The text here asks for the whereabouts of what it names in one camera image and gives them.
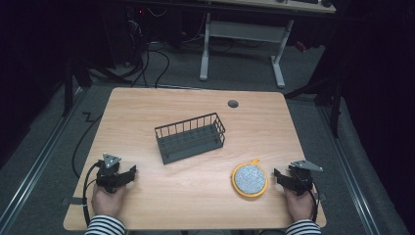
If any white-legged wooden desk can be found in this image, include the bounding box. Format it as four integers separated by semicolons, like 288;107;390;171
195;0;337;89

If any person's left hand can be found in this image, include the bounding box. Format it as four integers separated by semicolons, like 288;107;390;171
91;183;127;218

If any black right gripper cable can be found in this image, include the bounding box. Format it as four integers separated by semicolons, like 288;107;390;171
293;174;320;223

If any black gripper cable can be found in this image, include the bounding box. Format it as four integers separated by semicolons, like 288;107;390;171
81;161;103;227
293;174;320;223

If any dark wire basket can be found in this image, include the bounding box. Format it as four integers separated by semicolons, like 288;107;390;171
154;112;227;165

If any person's right hand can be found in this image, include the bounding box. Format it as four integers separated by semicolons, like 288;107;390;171
282;187;316;223

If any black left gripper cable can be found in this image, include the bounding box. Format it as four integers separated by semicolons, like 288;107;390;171
81;161;103;227

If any black floor cable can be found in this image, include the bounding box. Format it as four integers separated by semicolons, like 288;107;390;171
70;112;104;179

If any bundle of black cables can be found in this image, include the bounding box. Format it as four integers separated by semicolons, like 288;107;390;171
125;6;171;89

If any round yellow-rimmed grey pad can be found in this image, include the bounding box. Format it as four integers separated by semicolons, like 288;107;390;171
230;158;269;199

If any metal floor rail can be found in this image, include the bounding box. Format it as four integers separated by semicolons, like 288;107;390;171
0;87;84;229
317;106;382;235

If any dark metal stand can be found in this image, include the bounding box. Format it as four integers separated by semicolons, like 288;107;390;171
62;55;93;118
284;72;343;139

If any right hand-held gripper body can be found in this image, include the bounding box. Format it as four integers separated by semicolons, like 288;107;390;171
286;159;324;197

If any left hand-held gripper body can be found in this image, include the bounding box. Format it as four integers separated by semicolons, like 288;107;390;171
95;153;124;194

